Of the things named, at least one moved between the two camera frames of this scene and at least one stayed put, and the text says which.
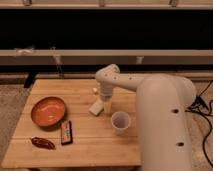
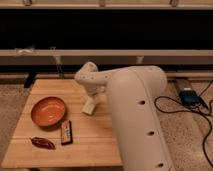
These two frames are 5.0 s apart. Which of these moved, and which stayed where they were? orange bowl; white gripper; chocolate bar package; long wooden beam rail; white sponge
Moved: white gripper; white sponge
Stayed: long wooden beam rail; chocolate bar package; orange bowl
